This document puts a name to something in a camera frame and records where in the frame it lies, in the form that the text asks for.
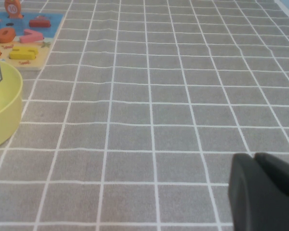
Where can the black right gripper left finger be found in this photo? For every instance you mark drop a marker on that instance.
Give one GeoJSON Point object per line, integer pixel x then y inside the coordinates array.
{"type": "Point", "coordinates": [250, 204]}

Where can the red minus sign block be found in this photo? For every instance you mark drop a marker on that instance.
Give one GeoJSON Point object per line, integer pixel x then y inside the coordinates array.
{"type": "Point", "coordinates": [39, 23]}

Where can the orange fish piece ten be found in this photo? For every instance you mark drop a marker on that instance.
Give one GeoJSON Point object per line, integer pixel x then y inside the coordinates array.
{"type": "Point", "coordinates": [13, 9]}

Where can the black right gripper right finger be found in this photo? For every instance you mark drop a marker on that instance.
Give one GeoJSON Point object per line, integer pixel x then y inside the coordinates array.
{"type": "Point", "coordinates": [284, 175]}

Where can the yellow equals sign block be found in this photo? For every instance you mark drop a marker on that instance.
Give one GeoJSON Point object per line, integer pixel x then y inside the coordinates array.
{"type": "Point", "coordinates": [17, 55]}

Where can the pink greater-than sign block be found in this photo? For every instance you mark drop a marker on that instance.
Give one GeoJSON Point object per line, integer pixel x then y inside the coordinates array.
{"type": "Point", "coordinates": [36, 36]}

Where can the grey white-grid tablecloth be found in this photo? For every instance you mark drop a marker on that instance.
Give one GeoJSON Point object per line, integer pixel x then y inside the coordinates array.
{"type": "Point", "coordinates": [159, 96]}

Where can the orange number ten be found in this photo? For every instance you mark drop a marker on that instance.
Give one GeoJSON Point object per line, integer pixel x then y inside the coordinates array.
{"type": "Point", "coordinates": [4, 34]}

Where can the yellow plastic bowl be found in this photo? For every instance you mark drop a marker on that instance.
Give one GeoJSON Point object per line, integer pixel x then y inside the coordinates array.
{"type": "Point", "coordinates": [4, 108]}

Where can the wooden number puzzle board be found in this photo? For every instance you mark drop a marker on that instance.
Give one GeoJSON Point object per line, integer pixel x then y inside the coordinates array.
{"type": "Point", "coordinates": [51, 24]}

